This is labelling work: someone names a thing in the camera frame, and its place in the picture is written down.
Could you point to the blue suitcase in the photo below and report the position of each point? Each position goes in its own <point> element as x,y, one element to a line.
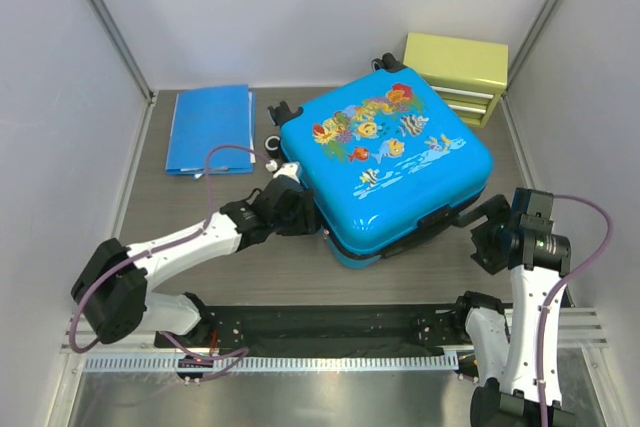
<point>389,163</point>

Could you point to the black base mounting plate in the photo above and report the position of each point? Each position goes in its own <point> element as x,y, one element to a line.
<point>333,331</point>

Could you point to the white slotted cable duct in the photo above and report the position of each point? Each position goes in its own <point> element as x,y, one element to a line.
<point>169,362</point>

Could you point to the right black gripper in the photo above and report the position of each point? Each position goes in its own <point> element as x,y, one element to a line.
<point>496,209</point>

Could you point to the aluminium frame post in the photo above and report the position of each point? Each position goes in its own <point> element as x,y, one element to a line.
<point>108,23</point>
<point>538,26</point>

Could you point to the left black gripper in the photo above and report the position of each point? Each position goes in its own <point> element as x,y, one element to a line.
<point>308,222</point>

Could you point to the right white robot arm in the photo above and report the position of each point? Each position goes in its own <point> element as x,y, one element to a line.
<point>517,351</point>

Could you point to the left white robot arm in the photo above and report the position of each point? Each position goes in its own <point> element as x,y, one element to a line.
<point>115,293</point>

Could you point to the blue file folder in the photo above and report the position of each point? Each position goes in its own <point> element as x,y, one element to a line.
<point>206,118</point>

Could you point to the right aluminium frame post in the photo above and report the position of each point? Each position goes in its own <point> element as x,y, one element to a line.
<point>538,26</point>

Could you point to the olive green drawer box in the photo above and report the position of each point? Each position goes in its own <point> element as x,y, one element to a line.
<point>469,75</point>

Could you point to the left aluminium frame post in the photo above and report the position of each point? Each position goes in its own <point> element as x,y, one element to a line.
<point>108,23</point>

